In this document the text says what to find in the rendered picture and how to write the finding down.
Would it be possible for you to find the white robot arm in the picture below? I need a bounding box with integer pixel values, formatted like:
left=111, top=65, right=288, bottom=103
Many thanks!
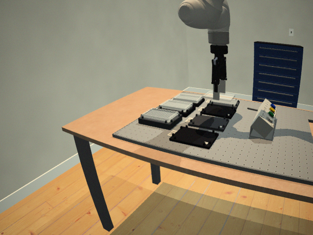
left=178, top=0, right=230, bottom=46

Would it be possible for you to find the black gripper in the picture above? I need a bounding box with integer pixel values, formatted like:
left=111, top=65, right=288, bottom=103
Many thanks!
left=210, top=45, right=228, bottom=100

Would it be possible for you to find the white operator button panel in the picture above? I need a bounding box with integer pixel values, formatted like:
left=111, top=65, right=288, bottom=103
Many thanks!
left=247, top=99, right=277, bottom=141

